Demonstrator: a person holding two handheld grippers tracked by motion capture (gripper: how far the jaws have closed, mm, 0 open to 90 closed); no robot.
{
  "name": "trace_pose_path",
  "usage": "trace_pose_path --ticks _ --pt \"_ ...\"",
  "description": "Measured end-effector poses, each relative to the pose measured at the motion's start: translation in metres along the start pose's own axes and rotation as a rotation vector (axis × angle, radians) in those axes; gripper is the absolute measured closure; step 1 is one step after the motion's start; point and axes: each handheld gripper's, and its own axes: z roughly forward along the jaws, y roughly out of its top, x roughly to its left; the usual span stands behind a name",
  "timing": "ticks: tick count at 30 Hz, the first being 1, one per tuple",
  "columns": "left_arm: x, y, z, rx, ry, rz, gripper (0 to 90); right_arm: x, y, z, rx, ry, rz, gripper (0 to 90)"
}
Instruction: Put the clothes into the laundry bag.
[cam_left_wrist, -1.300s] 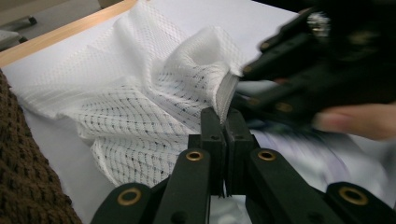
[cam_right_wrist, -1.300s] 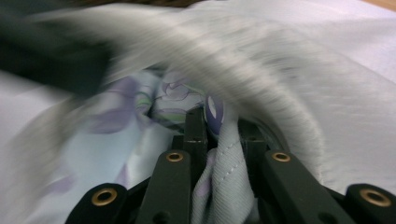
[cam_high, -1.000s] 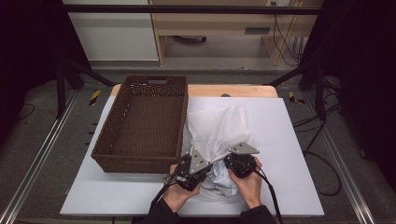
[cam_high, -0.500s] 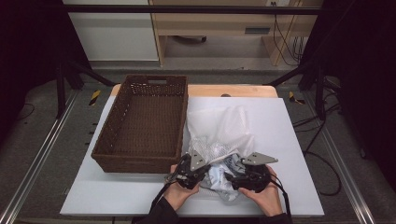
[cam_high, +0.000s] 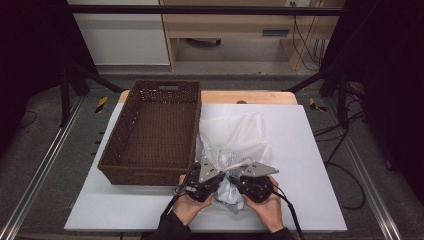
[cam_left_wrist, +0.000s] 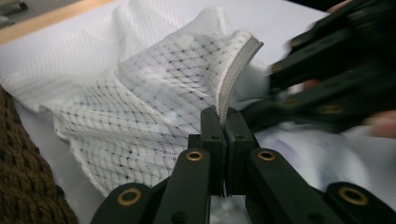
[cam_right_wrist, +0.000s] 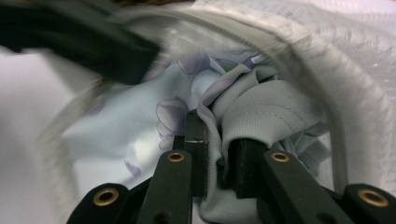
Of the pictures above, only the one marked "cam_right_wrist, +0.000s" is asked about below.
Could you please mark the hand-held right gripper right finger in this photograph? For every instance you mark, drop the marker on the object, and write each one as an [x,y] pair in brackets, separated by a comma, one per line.
[280,186]

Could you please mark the grey patterned garment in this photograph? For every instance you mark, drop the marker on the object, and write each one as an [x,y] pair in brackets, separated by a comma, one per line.
[130,124]

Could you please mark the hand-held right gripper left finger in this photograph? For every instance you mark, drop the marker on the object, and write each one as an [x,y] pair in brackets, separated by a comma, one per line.
[174,180]

